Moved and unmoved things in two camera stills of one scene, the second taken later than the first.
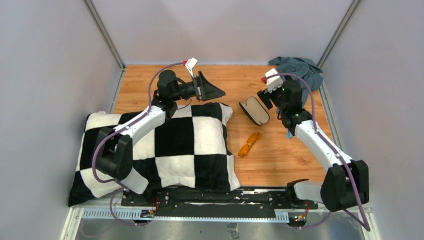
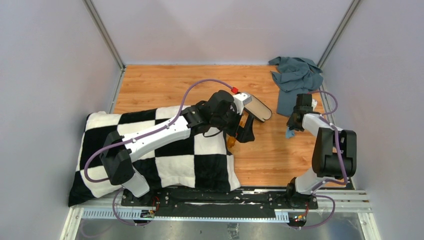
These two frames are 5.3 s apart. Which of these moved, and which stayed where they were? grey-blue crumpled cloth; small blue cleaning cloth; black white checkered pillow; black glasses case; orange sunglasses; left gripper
Moved: orange sunglasses; left gripper
Stayed: small blue cleaning cloth; black glasses case; grey-blue crumpled cloth; black white checkered pillow
